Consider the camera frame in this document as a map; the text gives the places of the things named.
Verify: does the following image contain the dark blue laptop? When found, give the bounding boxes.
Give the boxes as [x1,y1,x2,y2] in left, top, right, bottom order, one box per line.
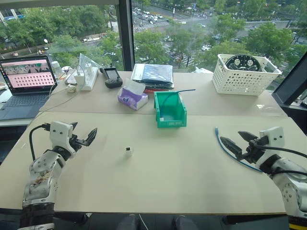
[0,55,59,121]

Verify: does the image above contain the red flat item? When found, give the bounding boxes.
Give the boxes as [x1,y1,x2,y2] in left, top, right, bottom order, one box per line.
[143,88,174,93]

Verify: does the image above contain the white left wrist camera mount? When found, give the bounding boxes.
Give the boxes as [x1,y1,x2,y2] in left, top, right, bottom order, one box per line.
[48,121,74,151]

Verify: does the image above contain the stack of blue bagged items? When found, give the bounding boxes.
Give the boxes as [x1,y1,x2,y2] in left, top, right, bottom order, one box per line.
[130,63,175,91]

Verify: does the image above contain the thin white charging cable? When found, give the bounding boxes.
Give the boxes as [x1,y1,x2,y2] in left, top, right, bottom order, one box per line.
[48,64,83,107]

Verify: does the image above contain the purple tissue pack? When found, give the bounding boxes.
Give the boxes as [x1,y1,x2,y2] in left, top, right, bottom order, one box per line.
[117,80,150,111]

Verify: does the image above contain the green plastic bin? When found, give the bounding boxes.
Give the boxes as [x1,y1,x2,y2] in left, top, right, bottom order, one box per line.
[153,91,188,129]

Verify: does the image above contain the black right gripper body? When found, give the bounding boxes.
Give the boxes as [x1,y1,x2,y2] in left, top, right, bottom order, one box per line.
[240,137,266,165]

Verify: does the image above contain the white power strip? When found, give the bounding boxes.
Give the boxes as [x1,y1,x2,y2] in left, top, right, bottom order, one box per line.
[75,66,100,92]

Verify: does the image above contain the black monitor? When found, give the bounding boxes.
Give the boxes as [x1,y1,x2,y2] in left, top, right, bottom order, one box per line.
[272,51,307,106]

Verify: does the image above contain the black handheld controller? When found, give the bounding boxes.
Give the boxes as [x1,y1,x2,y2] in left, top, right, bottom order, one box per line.
[99,67,124,90]

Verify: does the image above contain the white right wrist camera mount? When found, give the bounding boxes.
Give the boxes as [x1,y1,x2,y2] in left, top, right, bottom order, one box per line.
[259,126,285,150]

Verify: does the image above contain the white perforated plastic basket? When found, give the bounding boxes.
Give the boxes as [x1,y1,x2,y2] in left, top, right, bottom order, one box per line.
[212,53,283,97]

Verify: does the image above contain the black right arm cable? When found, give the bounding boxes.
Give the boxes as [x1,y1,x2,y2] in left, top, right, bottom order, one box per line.
[254,136,307,177]

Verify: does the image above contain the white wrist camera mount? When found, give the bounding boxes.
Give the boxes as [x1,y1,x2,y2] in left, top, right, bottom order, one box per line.
[259,126,285,150]
[48,121,74,151]

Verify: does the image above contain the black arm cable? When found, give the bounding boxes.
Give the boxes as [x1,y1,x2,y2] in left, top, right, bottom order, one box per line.
[254,136,307,177]
[29,123,51,161]

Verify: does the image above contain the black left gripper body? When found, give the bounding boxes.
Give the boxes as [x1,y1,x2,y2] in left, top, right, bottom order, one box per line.
[69,134,88,152]

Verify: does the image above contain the dark window frame pillar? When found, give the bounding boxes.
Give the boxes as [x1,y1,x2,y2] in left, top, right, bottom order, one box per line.
[118,0,135,72]

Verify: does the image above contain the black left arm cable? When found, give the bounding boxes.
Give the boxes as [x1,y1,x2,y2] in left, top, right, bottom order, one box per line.
[29,123,51,161]

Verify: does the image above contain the clear plastic bottle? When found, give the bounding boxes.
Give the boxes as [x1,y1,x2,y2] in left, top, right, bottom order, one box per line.
[50,60,64,82]

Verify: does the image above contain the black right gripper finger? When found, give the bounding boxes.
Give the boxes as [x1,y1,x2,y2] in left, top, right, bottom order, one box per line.
[237,130,259,145]
[220,136,243,161]

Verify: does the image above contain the black round device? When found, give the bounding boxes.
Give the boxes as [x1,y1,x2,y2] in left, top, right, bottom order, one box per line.
[224,53,261,72]

